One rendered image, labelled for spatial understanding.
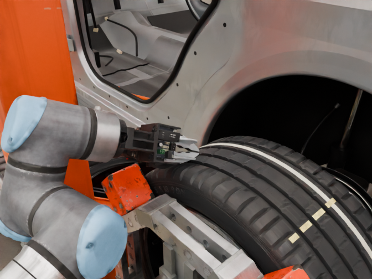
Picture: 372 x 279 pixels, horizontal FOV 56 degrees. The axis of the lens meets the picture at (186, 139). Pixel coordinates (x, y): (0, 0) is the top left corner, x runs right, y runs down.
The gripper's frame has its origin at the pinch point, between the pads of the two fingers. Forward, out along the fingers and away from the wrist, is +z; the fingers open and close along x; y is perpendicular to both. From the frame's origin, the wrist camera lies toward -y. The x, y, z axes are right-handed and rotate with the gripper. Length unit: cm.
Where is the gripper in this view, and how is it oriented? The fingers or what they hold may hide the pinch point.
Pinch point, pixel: (191, 151)
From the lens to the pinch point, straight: 75.8
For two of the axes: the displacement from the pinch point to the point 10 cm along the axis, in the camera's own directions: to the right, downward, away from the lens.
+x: 1.1, -9.9, 1.0
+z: 7.9, 1.5, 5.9
